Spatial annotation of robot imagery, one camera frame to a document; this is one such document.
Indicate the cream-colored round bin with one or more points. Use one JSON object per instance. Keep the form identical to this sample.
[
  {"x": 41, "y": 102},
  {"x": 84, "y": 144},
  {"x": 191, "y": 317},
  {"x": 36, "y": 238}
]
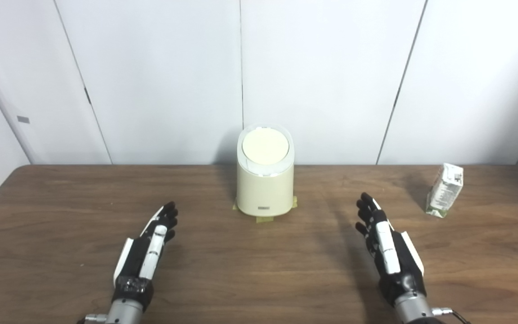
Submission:
[{"x": 263, "y": 189}]

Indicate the cream round bin lid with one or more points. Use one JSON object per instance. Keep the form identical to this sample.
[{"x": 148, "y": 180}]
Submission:
[{"x": 265, "y": 146}]

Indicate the small grey wall label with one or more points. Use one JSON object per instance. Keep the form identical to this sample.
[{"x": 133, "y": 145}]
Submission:
[{"x": 23, "y": 119}]

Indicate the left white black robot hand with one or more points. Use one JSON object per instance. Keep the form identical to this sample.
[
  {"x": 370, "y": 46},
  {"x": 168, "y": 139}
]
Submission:
[{"x": 140, "y": 256}]

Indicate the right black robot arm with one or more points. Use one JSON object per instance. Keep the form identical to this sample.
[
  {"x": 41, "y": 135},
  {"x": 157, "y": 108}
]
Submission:
[{"x": 414, "y": 311}]

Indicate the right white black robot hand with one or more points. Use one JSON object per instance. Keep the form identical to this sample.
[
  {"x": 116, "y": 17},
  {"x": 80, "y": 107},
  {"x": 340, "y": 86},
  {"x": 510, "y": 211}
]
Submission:
[{"x": 396, "y": 263}]

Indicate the white green milk carton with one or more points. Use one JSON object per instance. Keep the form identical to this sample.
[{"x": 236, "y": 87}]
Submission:
[{"x": 443, "y": 191}]

